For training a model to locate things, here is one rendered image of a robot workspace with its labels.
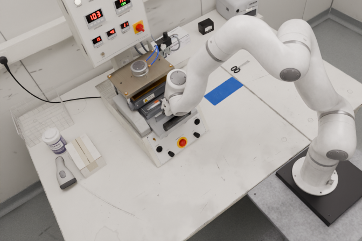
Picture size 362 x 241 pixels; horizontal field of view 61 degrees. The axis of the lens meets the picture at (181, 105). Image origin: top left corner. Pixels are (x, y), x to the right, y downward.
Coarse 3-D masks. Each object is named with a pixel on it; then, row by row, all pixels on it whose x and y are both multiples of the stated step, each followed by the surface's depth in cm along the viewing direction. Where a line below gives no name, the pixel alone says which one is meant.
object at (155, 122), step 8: (160, 112) 139; (192, 112) 142; (152, 120) 142; (160, 120) 142; (184, 120) 142; (152, 128) 139; (160, 128) 139; (168, 128) 138; (176, 128) 141; (160, 136) 136
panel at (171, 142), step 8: (192, 120) 154; (200, 120) 157; (184, 128) 152; (192, 128) 155; (200, 128) 158; (152, 136) 144; (168, 136) 149; (176, 136) 151; (184, 136) 154; (192, 136) 156; (152, 144) 145; (160, 144) 147; (168, 144) 150; (176, 144) 152; (160, 152) 149; (176, 152) 154; (160, 160) 150
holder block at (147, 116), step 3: (132, 102) 148; (159, 105) 144; (156, 108) 143; (159, 108) 143; (141, 111) 143; (153, 111) 142; (156, 111) 143; (159, 111) 145; (144, 114) 142; (147, 114) 142; (150, 114) 141; (153, 114) 143; (147, 117) 141; (150, 117) 143
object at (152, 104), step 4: (164, 92) 148; (160, 96) 146; (152, 100) 145; (156, 100) 145; (160, 100) 145; (148, 104) 144; (152, 104) 144; (156, 104) 143; (144, 108) 143; (148, 108) 143; (152, 108) 142
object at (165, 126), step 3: (186, 114) 140; (189, 114) 141; (174, 117) 137; (177, 117) 137; (180, 117) 138; (168, 120) 136; (171, 120) 136; (174, 120) 136; (177, 120) 138; (165, 123) 135; (168, 123) 135; (171, 123) 136; (165, 126) 135; (168, 126) 136; (165, 129) 136
